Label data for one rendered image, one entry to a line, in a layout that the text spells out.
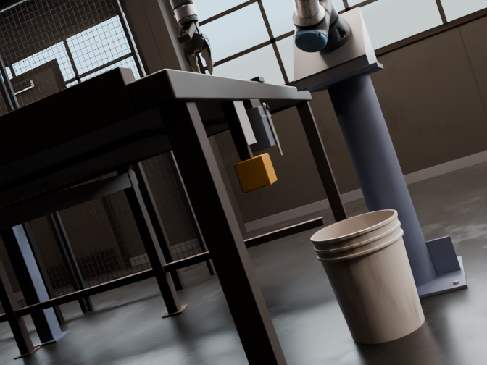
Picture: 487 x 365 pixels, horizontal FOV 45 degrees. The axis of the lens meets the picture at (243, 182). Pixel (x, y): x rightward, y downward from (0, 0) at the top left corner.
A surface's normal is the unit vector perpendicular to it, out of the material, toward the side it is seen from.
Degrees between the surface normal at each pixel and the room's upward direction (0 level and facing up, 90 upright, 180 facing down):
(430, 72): 90
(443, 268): 90
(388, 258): 93
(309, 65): 44
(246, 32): 90
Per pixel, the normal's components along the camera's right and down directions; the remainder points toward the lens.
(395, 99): -0.29, 0.15
